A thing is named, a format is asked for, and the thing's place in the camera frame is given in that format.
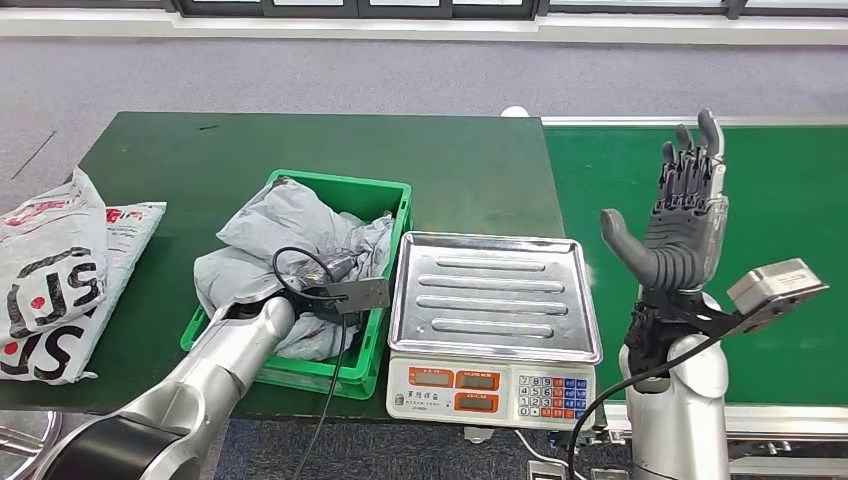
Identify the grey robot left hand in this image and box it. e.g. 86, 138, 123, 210
298, 251, 362, 289

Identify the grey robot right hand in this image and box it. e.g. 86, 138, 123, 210
600, 109, 730, 293

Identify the grey mailer bag dark-red print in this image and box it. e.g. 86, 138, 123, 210
193, 245, 362, 362

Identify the green conveyor belt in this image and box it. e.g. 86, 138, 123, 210
543, 124, 848, 407

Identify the green plastic crate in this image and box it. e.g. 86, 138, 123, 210
180, 168, 413, 401

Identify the electronic scale steel tray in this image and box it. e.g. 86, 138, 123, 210
385, 231, 604, 432

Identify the white SF mailer bag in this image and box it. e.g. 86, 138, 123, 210
0, 201, 168, 387
0, 166, 109, 340

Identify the round metal stand base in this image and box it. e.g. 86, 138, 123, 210
0, 410, 63, 480

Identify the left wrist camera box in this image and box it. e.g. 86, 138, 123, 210
301, 277, 392, 317

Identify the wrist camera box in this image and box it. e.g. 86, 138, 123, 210
301, 277, 392, 317
718, 258, 831, 336

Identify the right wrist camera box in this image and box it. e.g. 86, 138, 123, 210
718, 258, 831, 336

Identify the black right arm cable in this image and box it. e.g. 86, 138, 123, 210
566, 311, 763, 480

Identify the aluminium conveyor frame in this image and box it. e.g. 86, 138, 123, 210
539, 115, 848, 475

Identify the white power cable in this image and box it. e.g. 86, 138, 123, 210
515, 429, 588, 480

